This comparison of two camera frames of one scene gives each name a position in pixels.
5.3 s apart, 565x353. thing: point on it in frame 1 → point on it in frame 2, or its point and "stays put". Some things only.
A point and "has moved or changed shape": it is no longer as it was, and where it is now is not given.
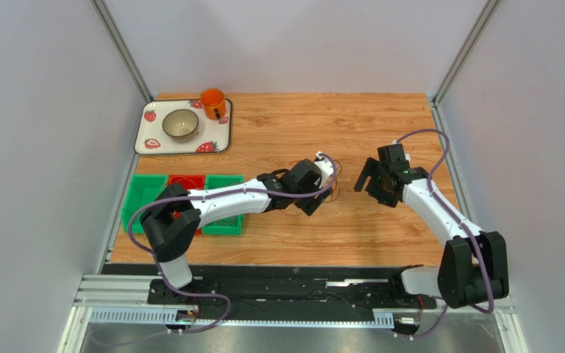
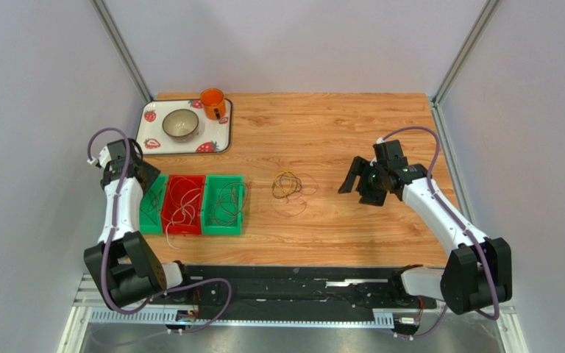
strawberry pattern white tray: x=214 y=136 stays put
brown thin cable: x=338 y=183 has moved or changed shape
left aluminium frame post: x=120 y=43 stays put
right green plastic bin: x=232 y=225 stays put
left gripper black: x=310 y=204 → x=149 y=173
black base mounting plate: x=302 y=287 stays put
